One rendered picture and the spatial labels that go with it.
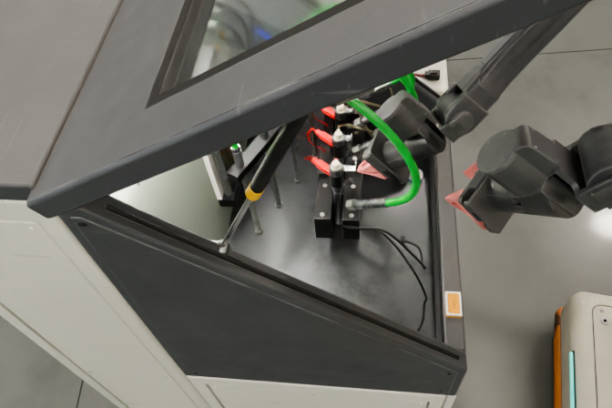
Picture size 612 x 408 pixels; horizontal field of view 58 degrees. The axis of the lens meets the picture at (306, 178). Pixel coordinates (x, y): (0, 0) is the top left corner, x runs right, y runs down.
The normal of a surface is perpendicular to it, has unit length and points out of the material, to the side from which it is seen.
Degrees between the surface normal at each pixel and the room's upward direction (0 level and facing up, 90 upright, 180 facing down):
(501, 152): 51
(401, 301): 0
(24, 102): 0
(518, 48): 63
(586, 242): 0
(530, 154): 84
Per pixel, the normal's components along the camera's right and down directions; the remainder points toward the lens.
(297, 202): -0.08, -0.60
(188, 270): -0.10, 0.80
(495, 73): 0.09, 0.36
